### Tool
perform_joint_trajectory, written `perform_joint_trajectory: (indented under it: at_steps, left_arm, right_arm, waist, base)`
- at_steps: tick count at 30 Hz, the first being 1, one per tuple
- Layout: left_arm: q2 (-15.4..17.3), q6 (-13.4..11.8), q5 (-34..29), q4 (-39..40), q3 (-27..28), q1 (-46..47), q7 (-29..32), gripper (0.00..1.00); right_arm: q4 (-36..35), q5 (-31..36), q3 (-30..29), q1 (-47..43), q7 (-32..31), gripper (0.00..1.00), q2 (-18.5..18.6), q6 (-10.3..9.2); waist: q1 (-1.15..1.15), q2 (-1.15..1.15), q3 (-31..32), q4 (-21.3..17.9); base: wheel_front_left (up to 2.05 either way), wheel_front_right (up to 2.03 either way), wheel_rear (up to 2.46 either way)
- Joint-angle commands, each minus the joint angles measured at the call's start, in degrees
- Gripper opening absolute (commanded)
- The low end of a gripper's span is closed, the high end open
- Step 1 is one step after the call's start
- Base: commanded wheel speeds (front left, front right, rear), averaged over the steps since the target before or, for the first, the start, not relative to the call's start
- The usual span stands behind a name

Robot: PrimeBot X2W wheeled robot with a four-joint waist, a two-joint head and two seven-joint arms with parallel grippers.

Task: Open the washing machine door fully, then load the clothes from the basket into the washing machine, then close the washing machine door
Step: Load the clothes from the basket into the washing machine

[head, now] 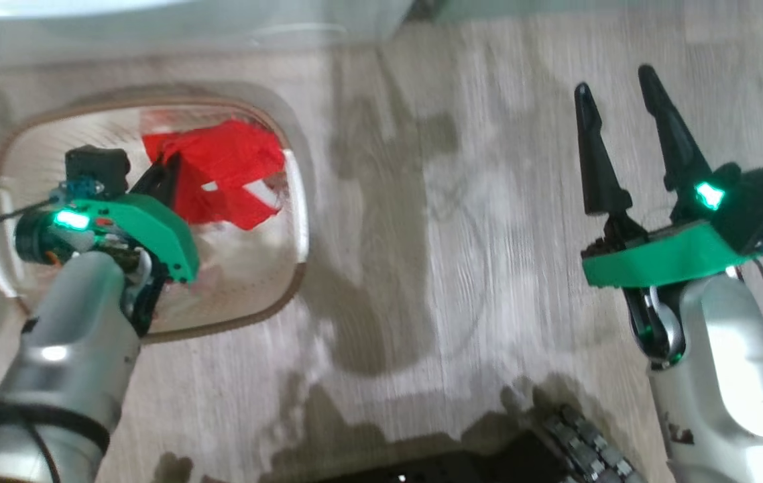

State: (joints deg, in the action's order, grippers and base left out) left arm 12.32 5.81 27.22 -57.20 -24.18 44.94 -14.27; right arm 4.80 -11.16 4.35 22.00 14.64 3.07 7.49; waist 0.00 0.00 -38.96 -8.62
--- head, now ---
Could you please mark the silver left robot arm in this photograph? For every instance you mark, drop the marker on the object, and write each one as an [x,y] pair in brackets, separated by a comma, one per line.
[60,362]

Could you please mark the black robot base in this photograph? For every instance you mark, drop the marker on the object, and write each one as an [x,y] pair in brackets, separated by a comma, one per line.
[462,466]

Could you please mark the white front-load washing machine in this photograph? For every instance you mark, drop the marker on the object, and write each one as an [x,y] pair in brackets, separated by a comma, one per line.
[187,40]

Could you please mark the cream perforated laundry basket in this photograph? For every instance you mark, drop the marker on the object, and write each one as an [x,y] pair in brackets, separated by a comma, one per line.
[247,282]

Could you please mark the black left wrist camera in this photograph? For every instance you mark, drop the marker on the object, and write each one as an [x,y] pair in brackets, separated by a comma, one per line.
[96,164]

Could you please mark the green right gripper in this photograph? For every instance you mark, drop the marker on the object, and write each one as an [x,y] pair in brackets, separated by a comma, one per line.
[663,258]

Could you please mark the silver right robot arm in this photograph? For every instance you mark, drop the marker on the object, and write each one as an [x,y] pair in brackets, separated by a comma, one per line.
[723,376]

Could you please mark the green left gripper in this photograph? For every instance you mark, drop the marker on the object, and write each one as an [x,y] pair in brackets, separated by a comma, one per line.
[147,221]

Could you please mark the red garment with white trim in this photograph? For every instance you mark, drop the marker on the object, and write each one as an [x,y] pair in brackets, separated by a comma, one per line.
[220,168]

